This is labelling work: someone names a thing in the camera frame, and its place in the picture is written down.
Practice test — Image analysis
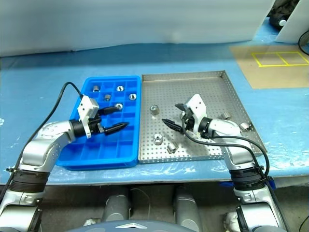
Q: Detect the black bundle with white cap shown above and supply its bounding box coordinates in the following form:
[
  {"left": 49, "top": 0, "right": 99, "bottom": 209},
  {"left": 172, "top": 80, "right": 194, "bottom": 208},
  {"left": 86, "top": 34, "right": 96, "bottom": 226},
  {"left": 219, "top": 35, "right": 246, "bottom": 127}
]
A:
[{"left": 269, "top": 0, "right": 293, "bottom": 31}]

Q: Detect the blue compartment tray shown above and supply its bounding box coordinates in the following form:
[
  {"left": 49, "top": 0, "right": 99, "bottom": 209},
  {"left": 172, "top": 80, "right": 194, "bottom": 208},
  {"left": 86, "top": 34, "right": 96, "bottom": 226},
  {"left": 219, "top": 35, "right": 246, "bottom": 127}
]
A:
[{"left": 55, "top": 75, "right": 142, "bottom": 171}]

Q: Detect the perforated metal tray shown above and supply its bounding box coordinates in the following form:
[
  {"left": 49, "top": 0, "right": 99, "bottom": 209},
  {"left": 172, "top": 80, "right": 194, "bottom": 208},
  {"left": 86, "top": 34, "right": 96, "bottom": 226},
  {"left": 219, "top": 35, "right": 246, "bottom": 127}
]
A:
[{"left": 137, "top": 70, "right": 268, "bottom": 165}]

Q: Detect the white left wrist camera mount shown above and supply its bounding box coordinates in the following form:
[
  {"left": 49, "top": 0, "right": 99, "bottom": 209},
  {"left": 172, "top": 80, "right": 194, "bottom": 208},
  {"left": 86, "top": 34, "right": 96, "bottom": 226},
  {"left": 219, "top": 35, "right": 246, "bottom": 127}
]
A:
[{"left": 77, "top": 95, "right": 100, "bottom": 139}]

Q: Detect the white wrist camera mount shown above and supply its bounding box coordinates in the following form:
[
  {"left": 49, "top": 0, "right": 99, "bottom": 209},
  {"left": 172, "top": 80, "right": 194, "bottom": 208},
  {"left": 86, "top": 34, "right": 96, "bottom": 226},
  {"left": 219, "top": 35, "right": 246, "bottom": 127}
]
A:
[
  {"left": 77, "top": 95, "right": 100, "bottom": 139},
  {"left": 184, "top": 94, "right": 208, "bottom": 136}
]

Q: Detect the thin black cable loop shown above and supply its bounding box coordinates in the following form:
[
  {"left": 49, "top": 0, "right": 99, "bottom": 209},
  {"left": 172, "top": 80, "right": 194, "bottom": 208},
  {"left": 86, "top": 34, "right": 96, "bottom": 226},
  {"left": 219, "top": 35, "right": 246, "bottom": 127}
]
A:
[{"left": 298, "top": 31, "right": 309, "bottom": 56}]

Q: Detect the grey rounded cylinder shape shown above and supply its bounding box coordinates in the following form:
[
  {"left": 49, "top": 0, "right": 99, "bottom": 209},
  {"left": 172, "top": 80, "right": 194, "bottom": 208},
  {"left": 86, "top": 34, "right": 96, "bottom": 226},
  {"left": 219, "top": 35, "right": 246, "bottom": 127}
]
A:
[
  {"left": 174, "top": 186, "right": 201, "bottom": 227},
  {"left": 103, "top": 187, "right": 132, "bottom": 223}
]

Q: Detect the white lumpy object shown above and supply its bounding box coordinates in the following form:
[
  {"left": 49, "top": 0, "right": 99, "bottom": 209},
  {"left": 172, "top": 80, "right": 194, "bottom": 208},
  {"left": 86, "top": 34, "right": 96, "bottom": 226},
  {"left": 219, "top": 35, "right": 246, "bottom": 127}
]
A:
[
  {"left": 222, "top": 212, "right": 239, "bottom": 230},
  {"left": 83, "top": 217, "right": 101, "bottom": 227}
]

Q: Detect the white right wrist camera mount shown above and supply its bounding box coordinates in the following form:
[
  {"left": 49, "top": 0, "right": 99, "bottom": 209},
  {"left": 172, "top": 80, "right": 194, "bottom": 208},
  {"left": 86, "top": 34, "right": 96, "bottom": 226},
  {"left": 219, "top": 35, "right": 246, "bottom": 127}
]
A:
[{"left": 184, "top": 94, "right": 208, "bottom": 136}]

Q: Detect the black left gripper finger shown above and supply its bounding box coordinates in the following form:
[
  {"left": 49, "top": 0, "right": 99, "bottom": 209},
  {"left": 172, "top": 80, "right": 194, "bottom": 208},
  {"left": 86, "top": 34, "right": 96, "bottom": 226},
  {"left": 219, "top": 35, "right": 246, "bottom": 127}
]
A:
[
  {"left": 104, "top": 122, "right": 130, "bottom": 135},
  {"left": 98, "top": 107, "right": 121, "bottom": 116}
]

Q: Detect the brown cardboard mat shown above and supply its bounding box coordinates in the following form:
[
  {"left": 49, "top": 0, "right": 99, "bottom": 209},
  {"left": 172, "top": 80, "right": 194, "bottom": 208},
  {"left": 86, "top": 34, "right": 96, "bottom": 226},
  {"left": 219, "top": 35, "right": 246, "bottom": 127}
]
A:
[{"left": 228, "top": 45, "right": 309, "bottom": 89}]

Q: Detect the blue plastic table cover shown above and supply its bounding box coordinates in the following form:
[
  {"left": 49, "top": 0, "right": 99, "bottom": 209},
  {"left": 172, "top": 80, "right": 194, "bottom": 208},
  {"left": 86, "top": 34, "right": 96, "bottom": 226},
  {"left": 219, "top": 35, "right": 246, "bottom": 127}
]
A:
[{"left": 0, "top": 16, "right": 309, "bottom": 187}]

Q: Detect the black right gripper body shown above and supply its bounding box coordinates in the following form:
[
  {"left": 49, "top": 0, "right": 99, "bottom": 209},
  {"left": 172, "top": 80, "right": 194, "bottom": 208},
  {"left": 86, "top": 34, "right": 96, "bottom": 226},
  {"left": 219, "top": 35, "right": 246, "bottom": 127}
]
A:
[{"left": 180, "top": 108, "right": 198, "bottom": 133}]

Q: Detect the white backdrop sheet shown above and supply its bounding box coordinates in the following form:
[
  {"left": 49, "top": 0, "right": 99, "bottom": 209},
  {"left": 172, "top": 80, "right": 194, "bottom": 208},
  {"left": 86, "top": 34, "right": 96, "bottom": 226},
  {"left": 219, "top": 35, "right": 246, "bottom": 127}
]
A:
[{"left": 0, "top": 0, "right": 276, "bottom": 58}]

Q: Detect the white leaning board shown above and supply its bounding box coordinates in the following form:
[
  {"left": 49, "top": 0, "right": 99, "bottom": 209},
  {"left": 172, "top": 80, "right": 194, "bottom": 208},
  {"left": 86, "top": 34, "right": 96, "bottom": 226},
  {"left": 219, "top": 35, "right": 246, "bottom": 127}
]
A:
[{"left": 275, "top": 0, "right": 309, "bottom": 44}]

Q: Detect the dark blue-grey rounded housing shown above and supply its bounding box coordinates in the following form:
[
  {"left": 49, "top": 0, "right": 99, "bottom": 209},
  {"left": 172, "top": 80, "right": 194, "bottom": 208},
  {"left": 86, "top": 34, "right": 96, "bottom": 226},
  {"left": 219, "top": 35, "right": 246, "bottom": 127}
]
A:
[{"left": 82, "top": 218, "right": 184, "bottom": 232}]

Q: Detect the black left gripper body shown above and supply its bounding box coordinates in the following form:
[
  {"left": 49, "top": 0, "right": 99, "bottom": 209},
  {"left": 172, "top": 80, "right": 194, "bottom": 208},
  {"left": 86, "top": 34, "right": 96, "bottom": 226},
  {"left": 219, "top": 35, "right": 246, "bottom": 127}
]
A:
[{"left": 89, "top": 112, "right": 107, "bottom": 134}]

